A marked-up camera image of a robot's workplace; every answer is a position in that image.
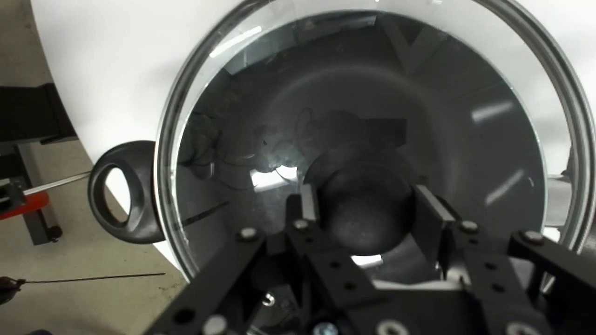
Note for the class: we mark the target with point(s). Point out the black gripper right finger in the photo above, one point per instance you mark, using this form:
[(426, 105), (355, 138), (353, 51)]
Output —
[(491, 272)]

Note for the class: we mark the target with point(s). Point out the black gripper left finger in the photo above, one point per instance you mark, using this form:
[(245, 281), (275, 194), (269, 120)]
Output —
[(323, 272)]

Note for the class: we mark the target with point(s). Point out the glass lid black knob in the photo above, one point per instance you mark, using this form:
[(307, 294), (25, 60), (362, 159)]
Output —
[(374, 93)]

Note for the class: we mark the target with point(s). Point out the black cooking pot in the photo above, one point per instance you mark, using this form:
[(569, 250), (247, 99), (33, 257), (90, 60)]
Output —
[(141, 231)]

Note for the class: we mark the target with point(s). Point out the red clamp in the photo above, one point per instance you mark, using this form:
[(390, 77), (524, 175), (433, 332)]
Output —
[(25, 205)]

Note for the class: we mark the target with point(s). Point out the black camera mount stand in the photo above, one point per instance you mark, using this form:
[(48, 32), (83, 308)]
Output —
[(31, 118)]

